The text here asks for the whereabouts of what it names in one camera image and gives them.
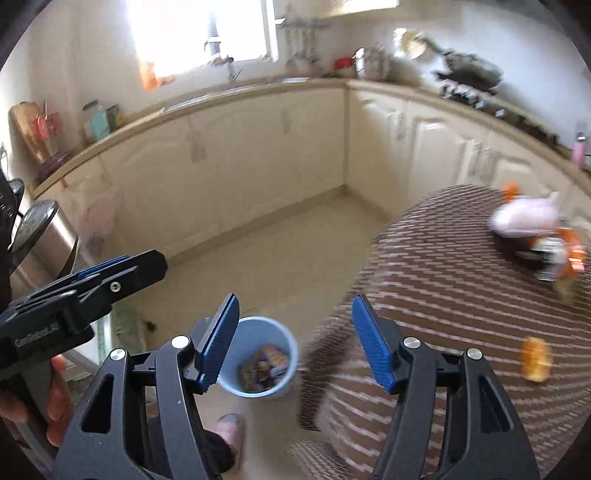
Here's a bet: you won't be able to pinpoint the wall utensil rack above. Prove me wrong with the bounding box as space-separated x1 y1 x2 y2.
277 4 324 28

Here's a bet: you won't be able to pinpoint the stainless steel steamer pot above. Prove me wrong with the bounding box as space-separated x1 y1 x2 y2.
355 46 389 80

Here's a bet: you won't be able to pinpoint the lidded black wok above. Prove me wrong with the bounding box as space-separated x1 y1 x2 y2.
429 44 504 88

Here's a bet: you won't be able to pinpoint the dark white snack packet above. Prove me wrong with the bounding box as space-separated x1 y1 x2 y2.
515 233 568 282

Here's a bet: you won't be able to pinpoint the orange translucent wrapper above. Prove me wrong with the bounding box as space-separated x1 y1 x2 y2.
521 336 553 383

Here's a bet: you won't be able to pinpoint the blue plastic bin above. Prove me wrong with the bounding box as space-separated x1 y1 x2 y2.
216 316 300 399

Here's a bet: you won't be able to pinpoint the orange yellow snack wrapper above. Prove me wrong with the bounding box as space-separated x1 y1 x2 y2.
558 228 588 278

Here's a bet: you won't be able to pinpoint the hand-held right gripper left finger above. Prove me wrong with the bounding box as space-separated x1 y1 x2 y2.
54 293 241 480

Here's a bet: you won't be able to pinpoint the pink utensil holder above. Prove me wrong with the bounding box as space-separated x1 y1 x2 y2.
571 131 589 164

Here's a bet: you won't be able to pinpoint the glass storage jar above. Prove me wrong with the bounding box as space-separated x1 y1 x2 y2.
82 99 109 143

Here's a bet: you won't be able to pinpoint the pile of colourful snack wrappers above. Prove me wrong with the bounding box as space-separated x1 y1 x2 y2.
239 344 289 393

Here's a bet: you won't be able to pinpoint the person's dark trouser leg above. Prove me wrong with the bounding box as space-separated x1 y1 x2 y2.
196 427 237 480

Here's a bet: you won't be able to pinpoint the stainless steel rice cooker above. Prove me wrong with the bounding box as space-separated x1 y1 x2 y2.
9 199 80 301

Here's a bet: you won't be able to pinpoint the wooden cutting board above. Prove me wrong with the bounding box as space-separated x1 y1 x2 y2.
10 102 47 163

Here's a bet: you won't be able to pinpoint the cream perforated round plate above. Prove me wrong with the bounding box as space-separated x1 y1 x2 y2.
401 28 435 60

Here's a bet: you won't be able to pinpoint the red utensil drying rack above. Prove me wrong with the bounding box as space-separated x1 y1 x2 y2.
32 104 77 181

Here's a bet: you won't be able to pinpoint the person's pink slipper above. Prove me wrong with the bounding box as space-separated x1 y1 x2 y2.
217 413 246 469

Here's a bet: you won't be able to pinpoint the person's left hand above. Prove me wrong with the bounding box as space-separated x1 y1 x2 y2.
0 357 75 448

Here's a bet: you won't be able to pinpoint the kitchen window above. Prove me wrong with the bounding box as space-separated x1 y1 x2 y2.
124 0 278 77

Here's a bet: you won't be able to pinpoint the black gas hob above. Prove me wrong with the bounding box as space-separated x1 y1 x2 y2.
438 78 559 139

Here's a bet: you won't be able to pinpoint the cream lower kitchen cabinets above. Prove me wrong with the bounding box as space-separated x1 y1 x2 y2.
28 76 591 278

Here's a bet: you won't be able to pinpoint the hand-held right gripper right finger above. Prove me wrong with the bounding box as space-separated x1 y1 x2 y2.
351 294 542 480

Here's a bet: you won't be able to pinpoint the chrome sink faucet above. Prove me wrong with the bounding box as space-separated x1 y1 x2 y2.
217 53 243 84

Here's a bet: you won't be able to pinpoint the hanging kitchen utensils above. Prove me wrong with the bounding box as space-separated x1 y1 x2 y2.
281 23 321 70

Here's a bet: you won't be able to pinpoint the orange bottle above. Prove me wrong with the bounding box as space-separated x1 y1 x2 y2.
140 60 160 90

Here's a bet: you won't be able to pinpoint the white plastic bag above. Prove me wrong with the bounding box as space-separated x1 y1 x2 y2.
488 195 558 237

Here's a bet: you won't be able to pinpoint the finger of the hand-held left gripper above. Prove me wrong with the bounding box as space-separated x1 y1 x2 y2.
44 255 139 296
69 249 169 320

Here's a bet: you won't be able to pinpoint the brown polka-dot covered table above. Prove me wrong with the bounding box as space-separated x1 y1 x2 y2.
291 184 591 480

